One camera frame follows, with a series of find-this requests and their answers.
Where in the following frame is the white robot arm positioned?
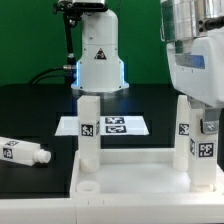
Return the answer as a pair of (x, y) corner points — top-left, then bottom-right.
(73, 0), (224, 134)

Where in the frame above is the white front fence bar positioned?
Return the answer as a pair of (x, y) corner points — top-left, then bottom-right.
(0, 198), (224, 224)

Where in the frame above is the black cable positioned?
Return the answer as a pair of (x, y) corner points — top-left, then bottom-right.
(29, 65), (78, 85)

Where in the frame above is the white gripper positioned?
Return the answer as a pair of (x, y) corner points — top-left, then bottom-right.
(167, 28), (224, 134)

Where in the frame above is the white desk top tray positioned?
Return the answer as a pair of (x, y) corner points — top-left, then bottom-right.
(70, 148), (224, 204)

